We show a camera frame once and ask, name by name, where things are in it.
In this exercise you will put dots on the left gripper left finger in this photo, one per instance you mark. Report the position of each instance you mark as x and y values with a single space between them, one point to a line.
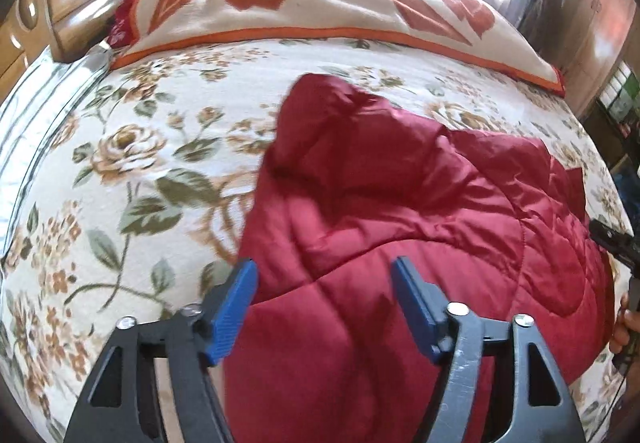
119 401

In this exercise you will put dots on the person right hand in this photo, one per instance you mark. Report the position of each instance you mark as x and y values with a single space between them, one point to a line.
626 322

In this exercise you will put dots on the grey striped pillow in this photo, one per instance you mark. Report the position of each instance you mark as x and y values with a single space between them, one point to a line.
32 115

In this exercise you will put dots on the floral cream bed blanket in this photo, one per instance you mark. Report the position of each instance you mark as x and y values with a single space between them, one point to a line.
139 205

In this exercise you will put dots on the orange floral folded blanket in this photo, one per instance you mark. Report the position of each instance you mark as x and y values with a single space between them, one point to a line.
467 30

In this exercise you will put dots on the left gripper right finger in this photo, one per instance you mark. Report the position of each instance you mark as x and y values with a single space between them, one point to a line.
529 401

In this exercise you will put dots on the dark wooden cabinet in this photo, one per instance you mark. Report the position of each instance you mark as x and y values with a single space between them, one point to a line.
612 122

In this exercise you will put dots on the red quilted jacket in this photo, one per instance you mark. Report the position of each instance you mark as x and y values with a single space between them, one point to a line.
352 183

